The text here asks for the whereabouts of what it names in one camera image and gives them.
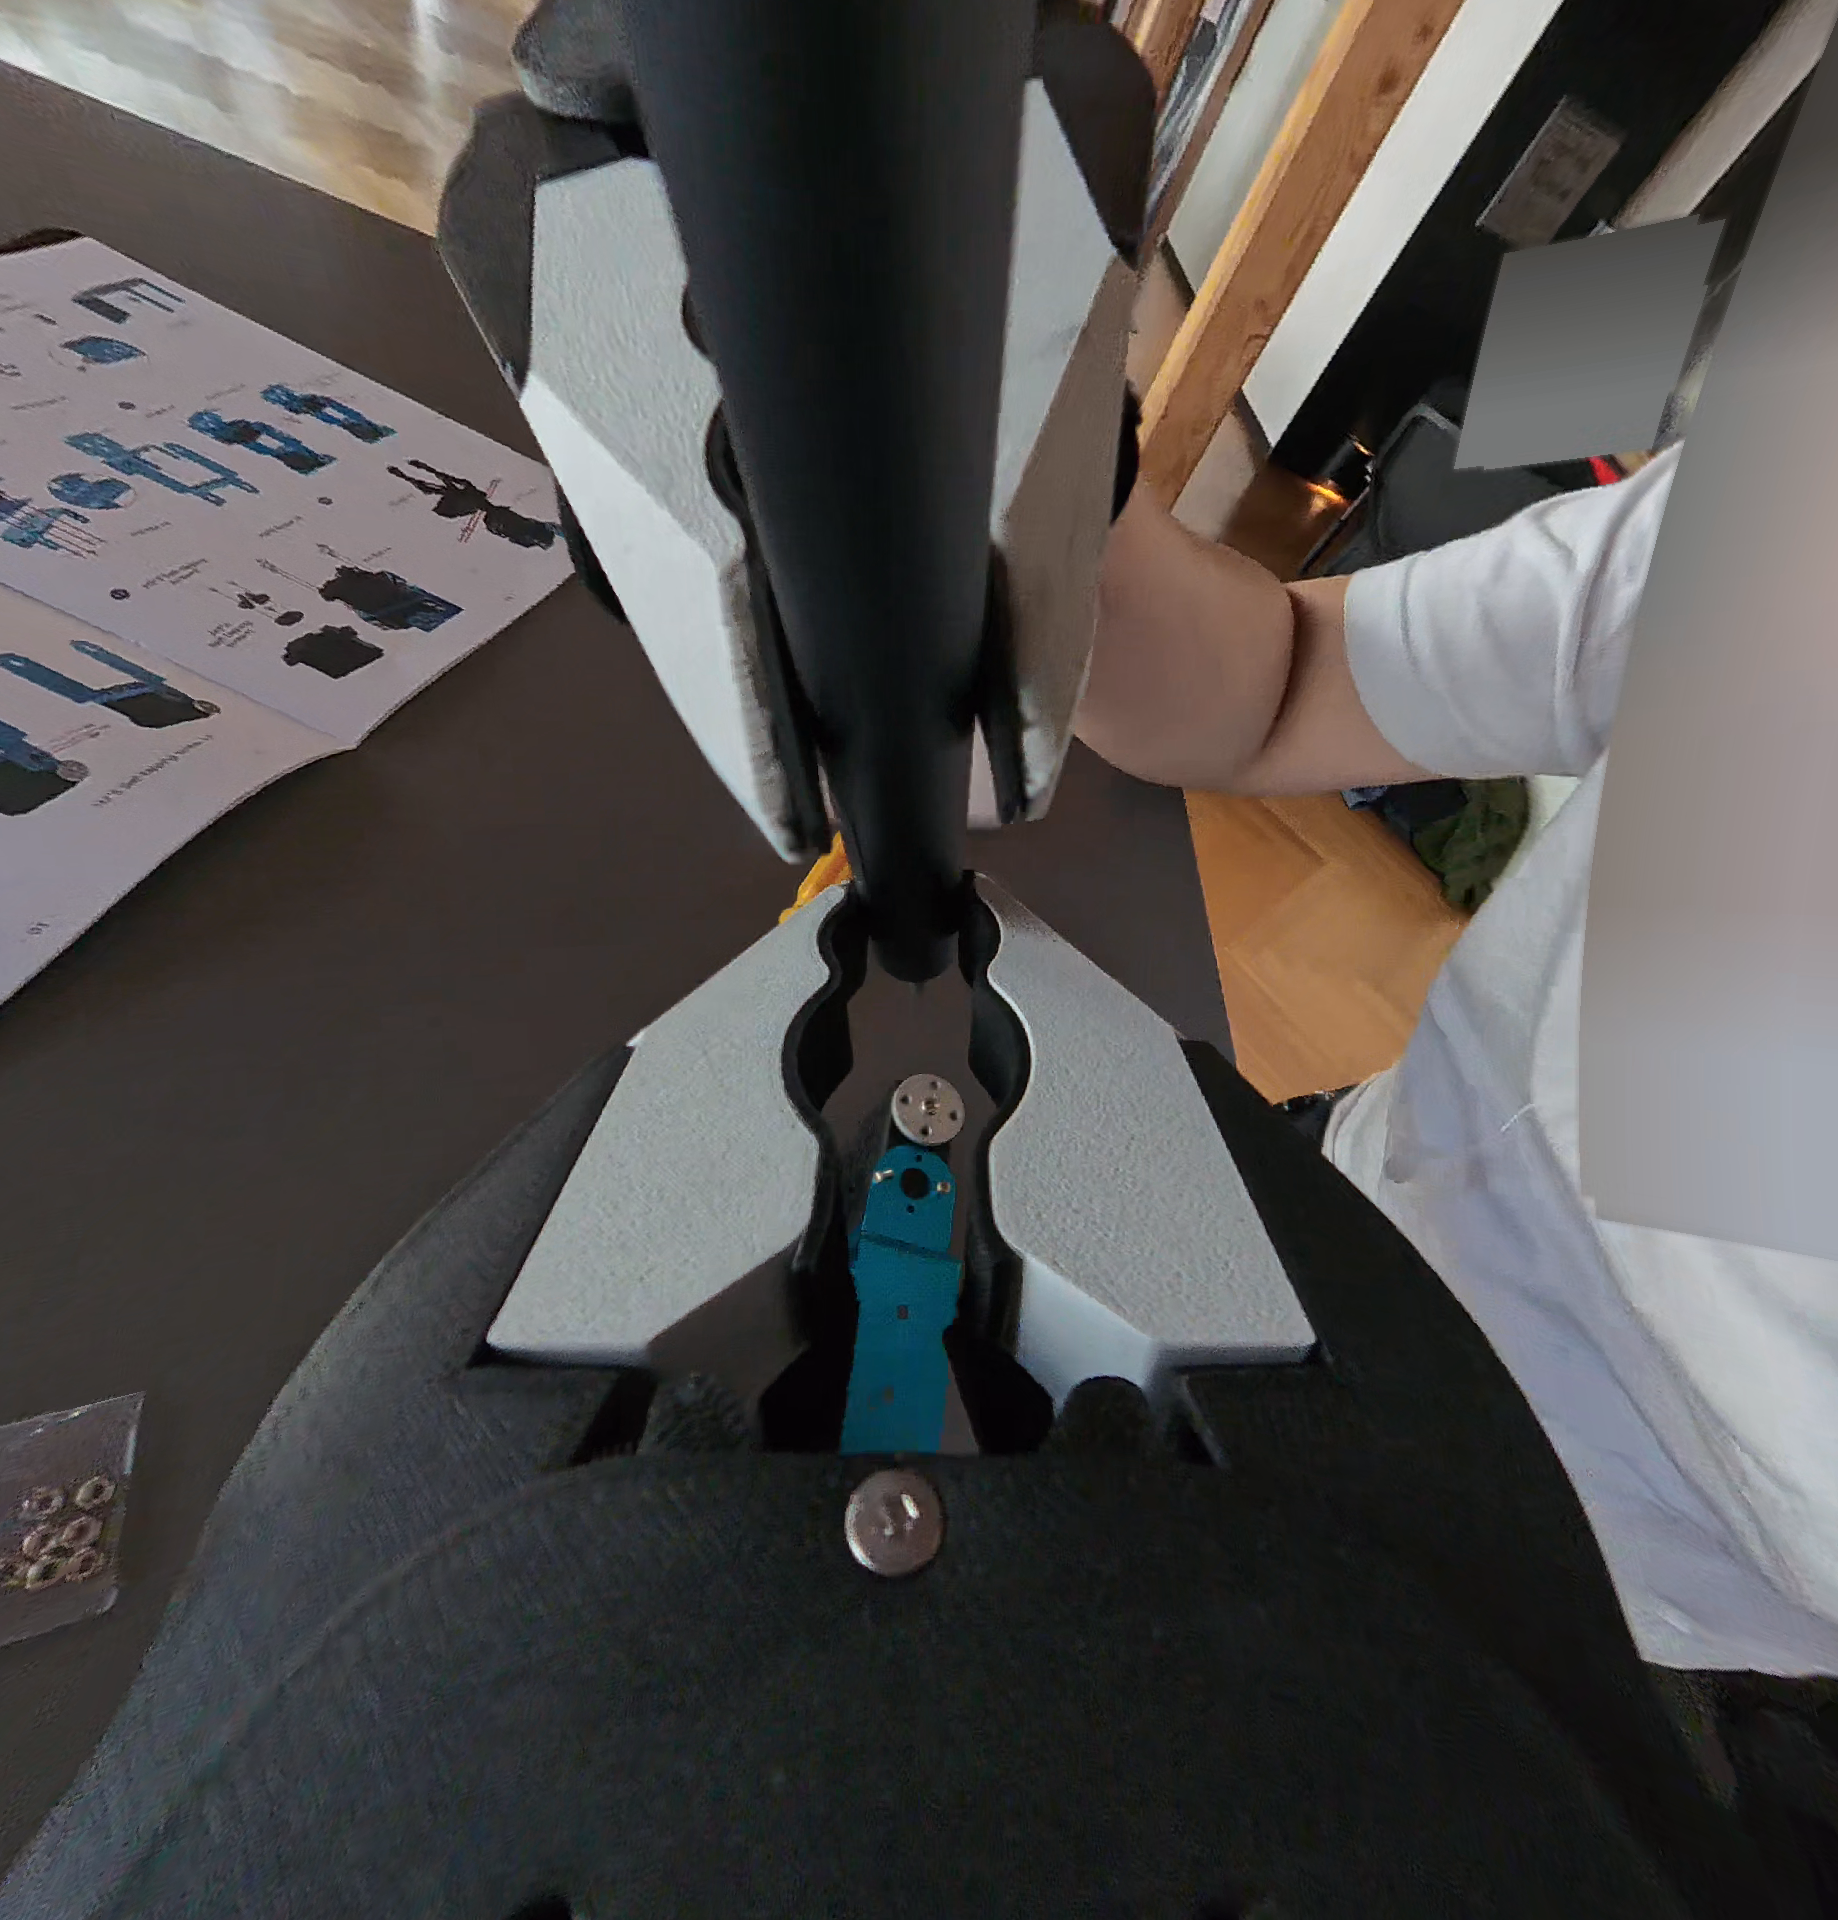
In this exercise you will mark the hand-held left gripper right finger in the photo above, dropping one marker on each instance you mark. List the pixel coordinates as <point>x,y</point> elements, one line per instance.
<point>1144,1203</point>

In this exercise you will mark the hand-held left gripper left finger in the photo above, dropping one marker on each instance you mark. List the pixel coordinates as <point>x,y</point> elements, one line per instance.
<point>664,1203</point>

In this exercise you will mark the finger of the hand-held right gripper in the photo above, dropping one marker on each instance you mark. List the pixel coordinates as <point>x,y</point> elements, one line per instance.
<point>619,376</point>
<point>1075,450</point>

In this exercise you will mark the round metal servo disc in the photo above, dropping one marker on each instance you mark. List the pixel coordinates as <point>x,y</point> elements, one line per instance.
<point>927,1110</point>

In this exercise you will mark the blue metal bracket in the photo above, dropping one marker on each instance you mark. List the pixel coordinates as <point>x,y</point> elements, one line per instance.
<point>900,1321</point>

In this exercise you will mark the person's right forearm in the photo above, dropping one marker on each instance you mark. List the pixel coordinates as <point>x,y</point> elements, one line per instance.
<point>1189,658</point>

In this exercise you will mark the dark desk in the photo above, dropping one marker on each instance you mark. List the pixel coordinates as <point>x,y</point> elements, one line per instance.
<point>411,976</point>

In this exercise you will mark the person in white shirt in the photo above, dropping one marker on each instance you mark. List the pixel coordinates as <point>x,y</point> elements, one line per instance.
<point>1507,1203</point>

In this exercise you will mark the black chair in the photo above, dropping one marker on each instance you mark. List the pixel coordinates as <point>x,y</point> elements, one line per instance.
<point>1439,482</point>

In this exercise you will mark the assembly instruction booklet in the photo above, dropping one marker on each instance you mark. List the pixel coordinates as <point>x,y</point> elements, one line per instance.
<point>184,601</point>

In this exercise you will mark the green cloth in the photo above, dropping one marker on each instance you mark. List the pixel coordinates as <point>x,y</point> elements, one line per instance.
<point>1475,839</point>

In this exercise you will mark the clear bag of nuts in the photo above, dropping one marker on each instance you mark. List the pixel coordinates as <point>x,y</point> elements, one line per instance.
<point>47,1532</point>

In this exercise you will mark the wooden post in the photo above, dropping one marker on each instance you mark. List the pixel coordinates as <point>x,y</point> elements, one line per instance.
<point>1293,226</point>

